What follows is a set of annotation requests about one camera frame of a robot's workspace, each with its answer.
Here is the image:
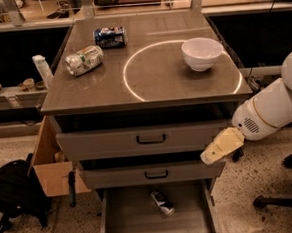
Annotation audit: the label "black backpack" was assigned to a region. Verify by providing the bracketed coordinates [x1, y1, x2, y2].
[0, 154, 52, 233]

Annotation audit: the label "brown cardboard box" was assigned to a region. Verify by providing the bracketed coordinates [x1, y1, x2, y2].
[31, 117, 90, 197]

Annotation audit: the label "white ceramic bowl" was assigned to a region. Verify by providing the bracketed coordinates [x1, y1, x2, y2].
[181, 37, 224, 72]

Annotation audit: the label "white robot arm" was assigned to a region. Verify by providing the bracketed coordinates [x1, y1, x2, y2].
[200, 52, 292, 164]

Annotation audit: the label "grey drawer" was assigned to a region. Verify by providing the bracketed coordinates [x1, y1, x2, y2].
[80, 160, 225, 189]
[100, 180, 220, 233]
[56, 119, 229, 161]

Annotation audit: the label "grey middle drawer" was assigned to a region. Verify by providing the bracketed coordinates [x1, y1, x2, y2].
[80, 160, 225, 189]

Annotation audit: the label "small round tape rolls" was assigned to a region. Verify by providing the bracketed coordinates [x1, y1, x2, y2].
[18, 78, 46, 92]

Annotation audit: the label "blue pepsi can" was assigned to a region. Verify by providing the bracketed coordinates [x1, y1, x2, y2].
[93, 26, 127, 48]

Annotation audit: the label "grey top drawer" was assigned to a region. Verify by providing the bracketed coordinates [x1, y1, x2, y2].
[56, 119, 229, 161]

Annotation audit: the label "grey bottom drawer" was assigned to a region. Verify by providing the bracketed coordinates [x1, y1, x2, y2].
[100, 180, 220, 233]

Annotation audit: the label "white plastic bottle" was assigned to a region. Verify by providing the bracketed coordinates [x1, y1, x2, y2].
[32, 55, 53, 88]

